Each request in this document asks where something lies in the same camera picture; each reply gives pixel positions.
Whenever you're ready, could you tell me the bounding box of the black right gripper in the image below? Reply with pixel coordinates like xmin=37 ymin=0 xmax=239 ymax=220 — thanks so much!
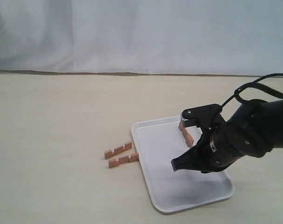
xmin=171 ymin=99 xmax=274 ymax=173

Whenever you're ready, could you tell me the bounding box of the notched wooden block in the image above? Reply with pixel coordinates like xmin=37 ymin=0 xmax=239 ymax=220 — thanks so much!
xmin=104 ymin=141 xmax=133 ymax=159
xmin=178 ymin=121 xmax=194 ymax=148
xmin=108 ymin=153 xmax=139 ymax=168

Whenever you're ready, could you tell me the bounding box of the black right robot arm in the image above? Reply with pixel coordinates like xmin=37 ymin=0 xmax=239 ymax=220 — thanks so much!
xmin=171 ymin=99 xmax=283 ymax=173

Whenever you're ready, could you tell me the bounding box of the white plastic tray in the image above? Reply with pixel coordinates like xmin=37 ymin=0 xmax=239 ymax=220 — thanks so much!
xmin=131 ymin=116 xmax=235 ymax=213

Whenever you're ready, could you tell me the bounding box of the white backdrop cloth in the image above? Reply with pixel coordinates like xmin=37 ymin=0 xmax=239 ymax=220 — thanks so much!
xmin=0 ymin=0 xmax=283 ymax=75

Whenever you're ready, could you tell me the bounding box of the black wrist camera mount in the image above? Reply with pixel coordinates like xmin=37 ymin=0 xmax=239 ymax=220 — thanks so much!
xmin=181 ymin=104 xmax=226 ymax=129

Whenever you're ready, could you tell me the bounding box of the black camera cable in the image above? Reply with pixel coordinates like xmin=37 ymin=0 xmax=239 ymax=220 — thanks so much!
xmin=219 ymin=73 xmax=283 ymax=110

